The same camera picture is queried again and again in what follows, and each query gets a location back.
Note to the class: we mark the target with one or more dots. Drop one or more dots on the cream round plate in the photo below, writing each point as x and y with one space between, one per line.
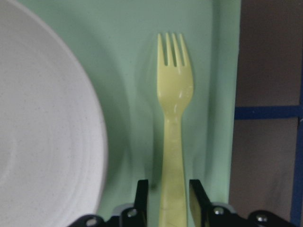
53 141

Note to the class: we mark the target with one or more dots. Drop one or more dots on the yellow plastic fork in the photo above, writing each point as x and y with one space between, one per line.
175 87

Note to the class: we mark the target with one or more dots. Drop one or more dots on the light green plastic tray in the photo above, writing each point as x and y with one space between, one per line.
116 43

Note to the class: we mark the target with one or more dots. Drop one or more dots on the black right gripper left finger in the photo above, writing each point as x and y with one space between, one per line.
140 202

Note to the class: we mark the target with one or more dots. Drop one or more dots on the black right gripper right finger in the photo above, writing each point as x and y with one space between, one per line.
199 203

